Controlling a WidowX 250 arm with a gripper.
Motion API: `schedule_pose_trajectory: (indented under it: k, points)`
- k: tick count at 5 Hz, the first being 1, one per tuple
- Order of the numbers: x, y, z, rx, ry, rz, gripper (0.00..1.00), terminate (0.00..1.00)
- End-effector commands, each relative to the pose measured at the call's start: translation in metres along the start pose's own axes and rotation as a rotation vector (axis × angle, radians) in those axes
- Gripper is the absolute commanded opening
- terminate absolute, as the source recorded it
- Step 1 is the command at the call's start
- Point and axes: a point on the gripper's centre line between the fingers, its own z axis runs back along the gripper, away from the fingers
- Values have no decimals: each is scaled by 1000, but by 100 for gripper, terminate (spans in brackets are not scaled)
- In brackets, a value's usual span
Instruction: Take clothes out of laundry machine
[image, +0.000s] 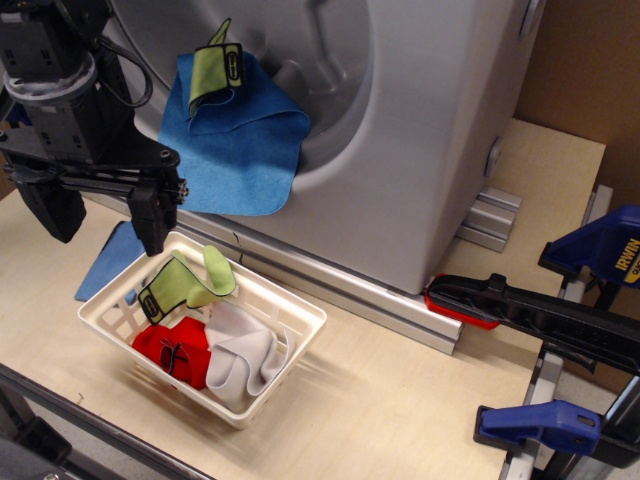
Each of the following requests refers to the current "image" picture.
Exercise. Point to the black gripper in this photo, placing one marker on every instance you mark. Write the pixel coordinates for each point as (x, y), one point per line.
(90, 141)

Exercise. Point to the large blue cloth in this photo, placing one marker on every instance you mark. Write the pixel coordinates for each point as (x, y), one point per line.
(239, 152)

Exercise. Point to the green cloth with black trim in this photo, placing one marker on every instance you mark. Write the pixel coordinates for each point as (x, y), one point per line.
(217, 70)

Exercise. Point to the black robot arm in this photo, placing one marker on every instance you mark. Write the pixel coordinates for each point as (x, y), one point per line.
(63, 88)

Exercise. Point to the white plastic laundry basket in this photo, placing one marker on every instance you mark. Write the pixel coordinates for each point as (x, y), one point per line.
(114, 314)

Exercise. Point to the grey toy washing machine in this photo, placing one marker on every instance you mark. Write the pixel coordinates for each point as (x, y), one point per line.
(408, 103)

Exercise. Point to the light blue cloth on table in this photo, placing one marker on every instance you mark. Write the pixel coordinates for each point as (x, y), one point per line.
(120, 250)

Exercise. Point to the green cloth in basket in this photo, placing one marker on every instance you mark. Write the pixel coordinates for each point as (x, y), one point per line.
(177, 283)

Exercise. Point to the red cloth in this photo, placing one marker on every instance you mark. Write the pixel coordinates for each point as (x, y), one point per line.
(181, 351)

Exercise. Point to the light grey cloth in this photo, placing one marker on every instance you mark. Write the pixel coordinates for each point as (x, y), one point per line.
(244, 356)

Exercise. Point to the aluminium extrusion side block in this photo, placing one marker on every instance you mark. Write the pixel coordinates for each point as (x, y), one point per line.
(490, 219)

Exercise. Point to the black and red bar clamp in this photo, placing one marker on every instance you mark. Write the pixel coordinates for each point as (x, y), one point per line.
(574, 329)

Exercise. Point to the brown cardboard panel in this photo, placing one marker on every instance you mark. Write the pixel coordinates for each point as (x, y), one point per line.
(583, 79)

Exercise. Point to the blue Irwin clamp upper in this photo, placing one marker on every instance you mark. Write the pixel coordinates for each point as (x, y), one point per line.
(608, 246)

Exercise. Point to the blue clamp lower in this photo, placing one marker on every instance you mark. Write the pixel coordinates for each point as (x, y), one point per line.
(560, 425)

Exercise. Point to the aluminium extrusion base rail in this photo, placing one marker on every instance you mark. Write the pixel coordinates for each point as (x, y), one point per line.
(398, 311)

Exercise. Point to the black metal table frame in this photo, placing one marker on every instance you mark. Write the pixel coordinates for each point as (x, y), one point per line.
(46, 436)

